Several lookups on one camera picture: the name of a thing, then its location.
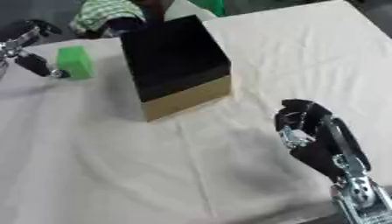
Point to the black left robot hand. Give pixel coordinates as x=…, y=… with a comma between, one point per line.
x=33, y=61

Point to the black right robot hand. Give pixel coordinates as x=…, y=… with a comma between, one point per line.
x=320, y=140

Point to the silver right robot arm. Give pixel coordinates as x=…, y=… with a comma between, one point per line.
x=365, y=201

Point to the tan cardboard box black inside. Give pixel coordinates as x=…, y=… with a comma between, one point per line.
x=176, y=62

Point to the green rectangular block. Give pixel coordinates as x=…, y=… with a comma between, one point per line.
x=74, y=62

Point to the person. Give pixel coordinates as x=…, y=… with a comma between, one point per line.
x=115, y=17

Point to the green chair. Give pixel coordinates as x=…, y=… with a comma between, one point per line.
x=210, y=6

